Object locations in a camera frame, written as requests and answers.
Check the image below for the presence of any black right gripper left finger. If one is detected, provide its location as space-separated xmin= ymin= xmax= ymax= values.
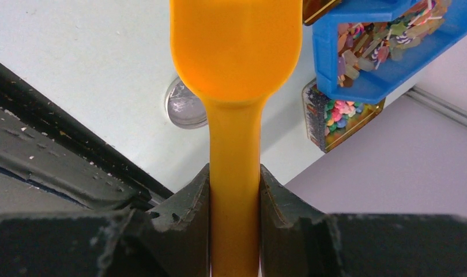
xmin=0 ymin=166 xmax=210 ymax=276

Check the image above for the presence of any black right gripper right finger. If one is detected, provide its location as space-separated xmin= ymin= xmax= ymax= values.
xmin=259 ymin=167 xmax=467 ymax=276

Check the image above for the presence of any orange plastic scoop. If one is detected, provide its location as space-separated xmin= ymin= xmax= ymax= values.
xmin=170 ymin=1 xmax=303 ymax=276

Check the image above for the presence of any tin of colourful cube candies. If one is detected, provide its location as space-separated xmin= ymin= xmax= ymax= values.
xmin=302 ymin=80 xmax=386 ymax=153

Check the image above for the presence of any blue bin of candies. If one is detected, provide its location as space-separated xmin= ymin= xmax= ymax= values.
xmin=312 ymin=1 xmax=467 ymax=104

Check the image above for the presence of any silver metal jar lid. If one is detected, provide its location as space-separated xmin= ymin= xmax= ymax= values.
xmin=165 ymin=77 xmax=208 ymax=130

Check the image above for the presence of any tin of lollipops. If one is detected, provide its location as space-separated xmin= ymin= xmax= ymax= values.
xmin=302 ymin=0 xmax=342 ymax=26

